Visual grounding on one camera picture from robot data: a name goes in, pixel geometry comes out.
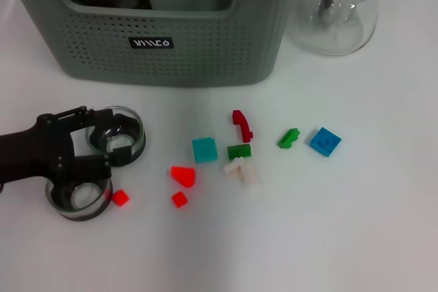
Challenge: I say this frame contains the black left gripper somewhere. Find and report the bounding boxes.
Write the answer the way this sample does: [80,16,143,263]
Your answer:
[0,106,133,187]

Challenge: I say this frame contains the glass teacup with black base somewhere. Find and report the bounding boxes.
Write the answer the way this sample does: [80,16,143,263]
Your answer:
[114,0,153,10]
[45,177,114,223]
[85,105,147,167]

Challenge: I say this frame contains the small orange-red toy cube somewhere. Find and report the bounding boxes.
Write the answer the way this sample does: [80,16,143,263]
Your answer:
[170,191,188,209]
[112,189,131,208]

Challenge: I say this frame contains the orange-red wedge toy block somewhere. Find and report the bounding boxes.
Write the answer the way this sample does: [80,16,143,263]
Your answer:
[170,165,197,189]

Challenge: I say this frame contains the grey-green perforated storage bin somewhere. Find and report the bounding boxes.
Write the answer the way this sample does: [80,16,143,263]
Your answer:
[0,0,306,88]

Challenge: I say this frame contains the dark red curved toy block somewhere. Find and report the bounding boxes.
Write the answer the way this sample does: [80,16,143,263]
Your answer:
[231,109,255,144]

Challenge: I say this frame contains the green stepped toy block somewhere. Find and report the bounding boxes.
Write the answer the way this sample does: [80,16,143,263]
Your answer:
[276,127,300,150]

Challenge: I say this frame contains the teal square toy plate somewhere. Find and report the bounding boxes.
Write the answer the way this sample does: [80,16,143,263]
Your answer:
[191,136,219,164]

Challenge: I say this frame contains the green toy brick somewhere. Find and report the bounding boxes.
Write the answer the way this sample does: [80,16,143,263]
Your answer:
[227,144,253,161]

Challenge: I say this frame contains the blue square toy plate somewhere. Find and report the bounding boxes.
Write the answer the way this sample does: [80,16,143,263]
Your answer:
[309,127,342,158]

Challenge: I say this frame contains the clear glass carafe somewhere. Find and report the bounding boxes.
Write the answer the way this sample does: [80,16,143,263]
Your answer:
[286,0,383,57]

